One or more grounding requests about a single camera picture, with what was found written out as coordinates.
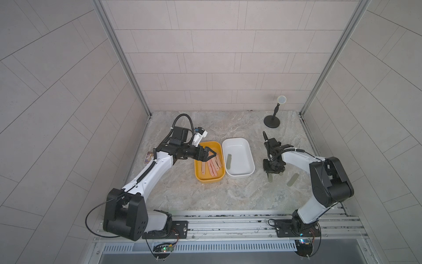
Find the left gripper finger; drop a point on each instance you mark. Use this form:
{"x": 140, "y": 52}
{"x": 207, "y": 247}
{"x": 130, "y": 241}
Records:
{"x": 208, "y": 155}
{"x": 207, "y": 150}

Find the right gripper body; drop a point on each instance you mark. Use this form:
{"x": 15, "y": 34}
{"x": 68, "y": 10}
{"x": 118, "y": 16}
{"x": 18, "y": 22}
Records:
{"x": 271, "y": 166}

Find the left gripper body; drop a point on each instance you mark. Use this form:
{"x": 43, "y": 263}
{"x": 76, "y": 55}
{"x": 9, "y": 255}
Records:
{"x": 190, "y": 152}

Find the yellow plastic storage box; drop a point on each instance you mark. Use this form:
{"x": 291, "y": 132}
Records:
{"x": 207, "y": 178}

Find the green knife front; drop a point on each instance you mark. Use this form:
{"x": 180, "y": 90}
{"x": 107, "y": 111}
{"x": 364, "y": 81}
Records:
{"x": 228, "y": 161}

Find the white plastic storage box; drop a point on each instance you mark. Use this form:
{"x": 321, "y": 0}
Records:
{"x": 242, "y": 164}

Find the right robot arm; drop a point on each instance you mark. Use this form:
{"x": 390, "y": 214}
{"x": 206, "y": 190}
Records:
{"x": 329, "y": 180}

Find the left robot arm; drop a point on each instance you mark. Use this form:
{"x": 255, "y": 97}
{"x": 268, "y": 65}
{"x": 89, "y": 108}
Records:
{"x": 126, "y": 214}

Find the black stand with round disc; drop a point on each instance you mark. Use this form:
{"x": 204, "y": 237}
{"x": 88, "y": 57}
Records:
{"x": 272, "y": 121}

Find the small printed card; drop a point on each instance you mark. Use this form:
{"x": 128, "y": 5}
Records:
{"x": 150, "y": 156}

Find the right circuit board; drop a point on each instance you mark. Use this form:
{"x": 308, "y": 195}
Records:
{"x": 304, "y": 247}

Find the circuit board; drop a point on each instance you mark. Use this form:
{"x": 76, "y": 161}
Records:
{"x": 163, "y": 248}
{"x": 304, "y": 247}

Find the left circuit board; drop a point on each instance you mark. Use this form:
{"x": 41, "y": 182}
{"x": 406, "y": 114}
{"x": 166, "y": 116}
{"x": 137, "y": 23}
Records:
{"x": 163, "y": 248}

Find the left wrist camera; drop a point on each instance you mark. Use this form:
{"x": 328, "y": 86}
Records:
{"x": 199, "y": 134}

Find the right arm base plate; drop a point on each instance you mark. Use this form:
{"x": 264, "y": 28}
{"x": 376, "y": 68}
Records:
{"x": 290, "y": 228}

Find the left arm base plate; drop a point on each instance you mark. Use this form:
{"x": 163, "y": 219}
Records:
{"x": 175, "y": 230}

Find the aluminium mounting rail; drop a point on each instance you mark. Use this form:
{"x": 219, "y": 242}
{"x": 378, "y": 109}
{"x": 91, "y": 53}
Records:
{"x": 257, "y": 225}

